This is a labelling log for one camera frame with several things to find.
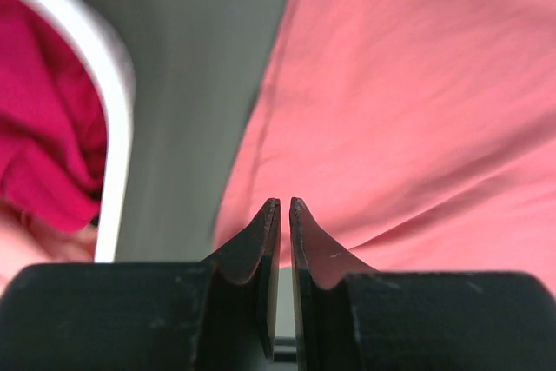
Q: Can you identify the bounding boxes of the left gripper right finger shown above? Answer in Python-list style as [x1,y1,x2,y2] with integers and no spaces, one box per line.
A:
[289,198,555,370]

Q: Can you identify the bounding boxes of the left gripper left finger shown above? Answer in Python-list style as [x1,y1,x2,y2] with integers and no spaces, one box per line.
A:
[1,199,281,370]

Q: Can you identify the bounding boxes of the salmon pink t shirt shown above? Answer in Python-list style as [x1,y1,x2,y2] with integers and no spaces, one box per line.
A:
[215,0,555,283]

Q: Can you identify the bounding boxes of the light pink t shirt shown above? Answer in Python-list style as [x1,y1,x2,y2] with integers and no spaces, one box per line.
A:
[1,202,97,290]

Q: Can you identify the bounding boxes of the crimson crumpled t shirt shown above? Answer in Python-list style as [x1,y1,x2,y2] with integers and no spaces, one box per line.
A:
[1,0,107,233]

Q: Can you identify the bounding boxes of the white plastic laundry basket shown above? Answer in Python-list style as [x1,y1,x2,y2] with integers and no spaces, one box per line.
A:
[21,0,136,262]

